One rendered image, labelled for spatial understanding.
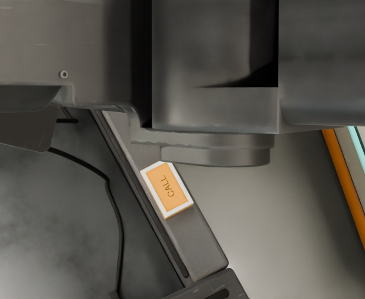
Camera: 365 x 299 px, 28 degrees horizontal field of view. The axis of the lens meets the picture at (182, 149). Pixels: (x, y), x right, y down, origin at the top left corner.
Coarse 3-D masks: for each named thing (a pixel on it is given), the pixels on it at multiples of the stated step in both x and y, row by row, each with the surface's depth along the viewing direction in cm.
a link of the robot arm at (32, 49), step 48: (0, 0) 25; (48, 0) 26; (96, 0) 27; (144, 0) 29; (0, 48) 25; (48, 48) 26; (96, 48) 28; (144, 48) 29; (0, 96) 28; (48, 96) 29; (96, 96) 28; (144, 96) 29; (192, 144) 27; (240, 144) 26
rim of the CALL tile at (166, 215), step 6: (162, 162) 69; (150, 168) 69; (174, 168) 69; (144, 174) 69; (174, 174) 69; (180, 180) 69; (150, 186) 68; (180, 186) 69; (186, 192) 68; (156, 198) 68; (186, 204) 68; (192, 204) 69; (162, 210) 68; (174, 210) 68; (180, 210) 68; (168, 216) 68
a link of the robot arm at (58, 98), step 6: (60, 90) 29; (60, 96) 33; (60, 102) 34; (78, 108) 35; (84, 108) 34; (90, 108) 33; (96, 108) 33; (102, 108) 32; (108, 108) 32; (114, 108) 31; (120, 108) 31
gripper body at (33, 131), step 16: (16, 112) 40; (32, 112) 40; (48, 112) 41; (0, 128) 39; (16, 128) 40; (32, 128) 40; (48, 128) 41; (16, 144) 40; (32, 144) 40; (48, 144) 41
